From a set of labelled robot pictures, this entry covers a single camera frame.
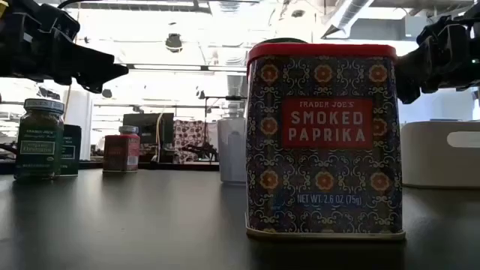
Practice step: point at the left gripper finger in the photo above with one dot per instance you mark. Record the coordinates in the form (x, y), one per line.
(93, 62)
(93, 84)

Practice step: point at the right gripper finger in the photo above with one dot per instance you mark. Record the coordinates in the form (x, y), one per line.
(410, 78)
(429, 87)

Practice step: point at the black rectangular spice tin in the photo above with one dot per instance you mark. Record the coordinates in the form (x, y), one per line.
(72, 150)

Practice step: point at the smoked paprika tin red lid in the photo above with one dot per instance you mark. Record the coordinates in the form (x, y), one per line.
(120, 153)
(322, 150)

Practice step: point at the white pillar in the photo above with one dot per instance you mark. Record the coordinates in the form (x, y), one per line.
(79, 112)

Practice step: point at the yellow tag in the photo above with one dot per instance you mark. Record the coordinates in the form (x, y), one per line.
(3, 7)

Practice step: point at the black monitor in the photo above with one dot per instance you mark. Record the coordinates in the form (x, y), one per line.
(146, 127)

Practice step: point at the ceiling light bar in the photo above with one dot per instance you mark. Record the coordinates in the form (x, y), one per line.
(168, 67)

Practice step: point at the red patterned cloth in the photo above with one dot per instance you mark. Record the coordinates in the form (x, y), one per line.
(191, 133)

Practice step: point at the black ceiling dome camera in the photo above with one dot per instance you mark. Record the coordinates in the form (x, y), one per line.
(174, 43)
(107, 93)

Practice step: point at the table frame with wooden border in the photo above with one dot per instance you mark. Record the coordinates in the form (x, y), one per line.
(168, 167)

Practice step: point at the black stand frame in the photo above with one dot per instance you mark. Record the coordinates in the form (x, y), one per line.
(225, 98)

